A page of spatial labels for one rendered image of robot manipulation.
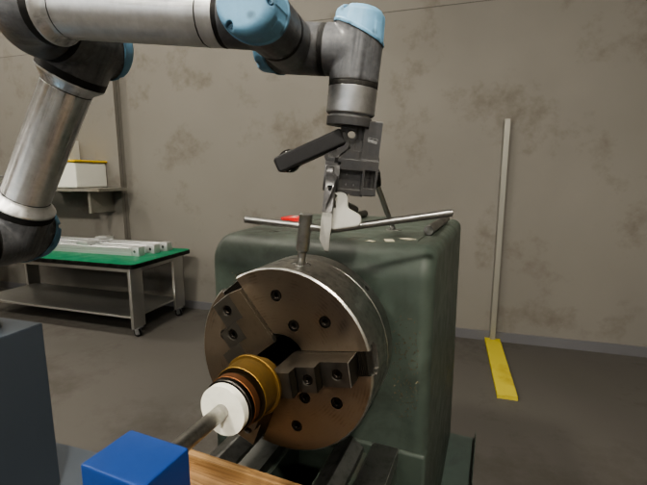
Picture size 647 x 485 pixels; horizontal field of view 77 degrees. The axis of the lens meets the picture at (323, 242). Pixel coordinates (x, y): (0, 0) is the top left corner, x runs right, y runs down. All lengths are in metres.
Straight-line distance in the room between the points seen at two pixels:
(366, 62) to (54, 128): 0.57
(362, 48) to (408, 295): 0.41
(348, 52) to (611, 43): 3.32
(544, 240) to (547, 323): 0.70
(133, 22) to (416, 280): 0.57
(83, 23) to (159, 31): 0.11
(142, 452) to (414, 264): 0.50
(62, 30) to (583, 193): 3.48
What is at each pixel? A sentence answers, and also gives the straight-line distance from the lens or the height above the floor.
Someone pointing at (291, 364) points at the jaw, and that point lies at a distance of 0.63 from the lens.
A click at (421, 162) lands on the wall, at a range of 3.59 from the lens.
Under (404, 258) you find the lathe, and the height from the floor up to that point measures 1.23.
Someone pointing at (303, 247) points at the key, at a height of 1.27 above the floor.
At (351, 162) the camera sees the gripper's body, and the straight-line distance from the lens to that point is 0.62.
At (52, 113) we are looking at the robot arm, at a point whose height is 1.49.
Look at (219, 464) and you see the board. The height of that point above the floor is 0.91.
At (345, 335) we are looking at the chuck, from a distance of 0.63.
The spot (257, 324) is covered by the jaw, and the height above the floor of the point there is 1.15.
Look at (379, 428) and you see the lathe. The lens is 0.87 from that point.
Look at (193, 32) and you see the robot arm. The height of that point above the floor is 1.56.
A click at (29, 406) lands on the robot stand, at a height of 0.95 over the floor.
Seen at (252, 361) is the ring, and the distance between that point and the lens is 0.61.
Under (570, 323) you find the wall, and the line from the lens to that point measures 3.90.
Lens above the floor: 1.38
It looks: 9 degrees down
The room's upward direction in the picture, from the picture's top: straight up
